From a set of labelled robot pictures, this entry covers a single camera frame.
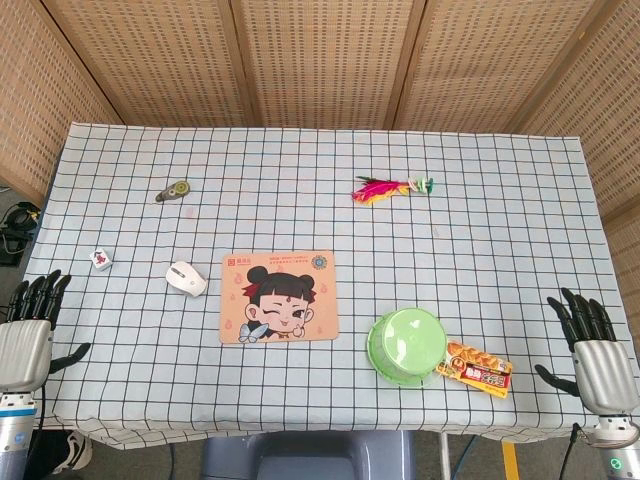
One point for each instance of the orange cartoon girl mouse pad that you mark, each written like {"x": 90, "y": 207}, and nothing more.
{"x": 280, "y": 300}

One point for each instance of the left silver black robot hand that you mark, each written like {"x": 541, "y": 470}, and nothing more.
{"x": 25, "y": 350}

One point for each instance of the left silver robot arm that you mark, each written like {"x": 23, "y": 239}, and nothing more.
{"x": 14, "y": 435}

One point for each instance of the orange yellow snack package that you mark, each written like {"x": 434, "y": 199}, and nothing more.
{"x": 480, "y": 372}

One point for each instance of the woven wooden folding screen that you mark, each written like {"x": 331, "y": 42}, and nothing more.
{"x": 320, "y": 60}

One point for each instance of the white checked tablecloth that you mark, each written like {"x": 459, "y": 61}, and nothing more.
{"x": 320, "y": 210}

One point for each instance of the black white shoe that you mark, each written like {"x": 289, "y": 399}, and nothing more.
{"x": 75, "y": 452}

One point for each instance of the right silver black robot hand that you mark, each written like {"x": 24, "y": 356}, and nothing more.
{"x": 602, "y": 370}

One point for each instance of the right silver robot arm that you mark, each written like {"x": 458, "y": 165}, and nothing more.
{"x": 617, "y": 450}

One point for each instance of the white mahjong tile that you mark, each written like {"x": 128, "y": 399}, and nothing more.
{"x": 101, "y": 258}

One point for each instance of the green plastic bucket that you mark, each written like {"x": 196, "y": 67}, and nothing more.
{"x": 407, "y": 345}

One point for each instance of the white computer mouse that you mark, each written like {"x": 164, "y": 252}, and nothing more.
{"x": 187, "y": 280}

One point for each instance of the white table leg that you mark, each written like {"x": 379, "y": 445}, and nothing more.
{"x": 445, "y": 457}

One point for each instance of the olive correction tape dispenser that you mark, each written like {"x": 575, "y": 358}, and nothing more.
{"x": 172, "y": 192}

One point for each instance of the colourful feather shuttlecock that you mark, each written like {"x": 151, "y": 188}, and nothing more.
{"x": 377, "y": 191}

